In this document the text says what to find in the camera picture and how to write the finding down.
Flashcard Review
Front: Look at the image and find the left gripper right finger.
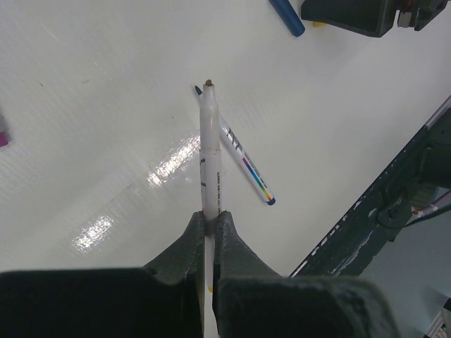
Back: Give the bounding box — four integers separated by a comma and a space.
213, 211, 400, 337

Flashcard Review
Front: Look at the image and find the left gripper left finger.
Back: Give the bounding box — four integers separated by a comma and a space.
1, 212, 205, 337

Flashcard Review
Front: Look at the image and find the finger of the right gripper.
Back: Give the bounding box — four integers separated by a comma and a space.
300, 0, 397, 37

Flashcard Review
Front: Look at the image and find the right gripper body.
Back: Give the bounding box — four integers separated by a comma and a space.
397, 0, 447, 30

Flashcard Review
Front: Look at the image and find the yellow marker pen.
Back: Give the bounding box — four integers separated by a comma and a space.
197, 77, 223, 338

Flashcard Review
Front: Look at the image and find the purple marker pen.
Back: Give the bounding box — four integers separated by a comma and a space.
0, 108, 12, 148

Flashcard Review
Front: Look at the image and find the blue pen cap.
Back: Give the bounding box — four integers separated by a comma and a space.
269, 0, 305, 37

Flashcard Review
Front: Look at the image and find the blue marker pen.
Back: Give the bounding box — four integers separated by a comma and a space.
195, 86, 276, 205

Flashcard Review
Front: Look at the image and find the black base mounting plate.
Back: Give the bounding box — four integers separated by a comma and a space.
291, 99, 450, 277

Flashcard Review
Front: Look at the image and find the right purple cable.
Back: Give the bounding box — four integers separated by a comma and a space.
412, 189, 451, 221

